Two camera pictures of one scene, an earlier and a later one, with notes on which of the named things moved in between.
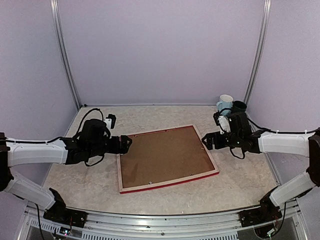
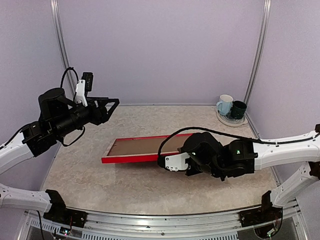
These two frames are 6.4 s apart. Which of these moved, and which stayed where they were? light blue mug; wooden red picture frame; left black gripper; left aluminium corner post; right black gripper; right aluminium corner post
Moved: left black gripper; right black gripper; wooden red picture frame
Stayed: light blue mug; left aluminium corner post; right aluminium corner post
